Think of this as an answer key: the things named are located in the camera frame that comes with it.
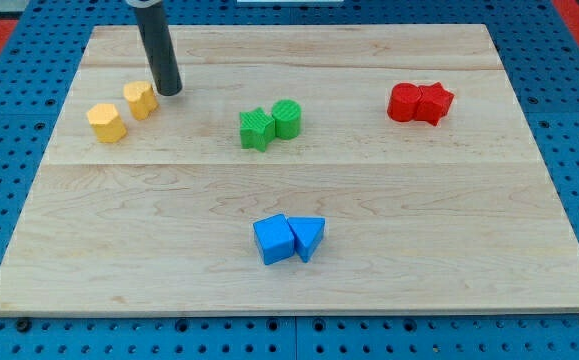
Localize blue triangle block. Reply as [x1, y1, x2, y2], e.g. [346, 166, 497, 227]
[288, 217, 326, 263]

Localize blue cube block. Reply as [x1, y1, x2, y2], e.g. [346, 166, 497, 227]
[253, 214, 295, 265]

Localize light wooden board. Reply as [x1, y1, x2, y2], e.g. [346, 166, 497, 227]
[0, 24, 579, 318]

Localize green star block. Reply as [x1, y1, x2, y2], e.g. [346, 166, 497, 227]
[239, 108, 276, 152]

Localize green cylinder block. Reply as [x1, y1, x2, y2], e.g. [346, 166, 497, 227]
[271, 99, 302, 140]

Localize red cylinder block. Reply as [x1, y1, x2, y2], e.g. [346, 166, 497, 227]
[387, 83, 422, 122]

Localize red star block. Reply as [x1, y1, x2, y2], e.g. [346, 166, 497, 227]
[414, 82, 454, 126]

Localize yellow heart block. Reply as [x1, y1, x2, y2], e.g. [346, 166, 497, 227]
[123, 81, 159, 121]

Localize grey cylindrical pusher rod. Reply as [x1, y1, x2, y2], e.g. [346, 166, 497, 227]
[126, 0, 183, 96]

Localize yellow hexagon block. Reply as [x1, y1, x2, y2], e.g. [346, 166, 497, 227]
[86, 103, 127, 143]

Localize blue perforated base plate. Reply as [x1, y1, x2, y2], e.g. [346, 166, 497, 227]
[0, 0, 579, 359]

